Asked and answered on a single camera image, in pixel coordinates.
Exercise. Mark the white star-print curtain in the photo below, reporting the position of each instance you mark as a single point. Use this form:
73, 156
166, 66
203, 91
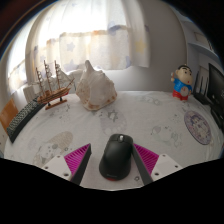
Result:
100, 43

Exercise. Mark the black computer monitor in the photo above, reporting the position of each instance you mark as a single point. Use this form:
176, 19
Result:
217, 86

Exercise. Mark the wooden sailing ship model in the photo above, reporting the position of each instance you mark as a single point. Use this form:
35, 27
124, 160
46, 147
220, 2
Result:
53, 96

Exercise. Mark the black computer mouse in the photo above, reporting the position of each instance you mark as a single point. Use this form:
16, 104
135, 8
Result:
116, 156

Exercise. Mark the large white conch shell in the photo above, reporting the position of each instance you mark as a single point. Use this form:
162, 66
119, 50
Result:
95, 90

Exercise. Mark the black router with antennas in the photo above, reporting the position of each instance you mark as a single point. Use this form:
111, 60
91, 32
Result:
201, 98

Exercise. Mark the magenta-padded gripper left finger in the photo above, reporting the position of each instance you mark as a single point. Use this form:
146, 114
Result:
77, 158

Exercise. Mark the round purple printed mouse pad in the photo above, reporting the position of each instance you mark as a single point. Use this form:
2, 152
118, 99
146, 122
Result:
197, 127

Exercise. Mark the cartoon boy figurine clock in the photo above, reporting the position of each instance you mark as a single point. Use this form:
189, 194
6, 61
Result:
182, 87

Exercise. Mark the white printed tablecloth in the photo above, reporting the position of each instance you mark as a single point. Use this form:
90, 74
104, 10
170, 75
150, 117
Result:
146, 113

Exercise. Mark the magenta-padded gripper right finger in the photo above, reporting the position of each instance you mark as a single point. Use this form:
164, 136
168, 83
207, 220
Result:
148, 159

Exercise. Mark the white wall shelf unit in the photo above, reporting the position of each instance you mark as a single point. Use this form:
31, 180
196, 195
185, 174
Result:
203, 48

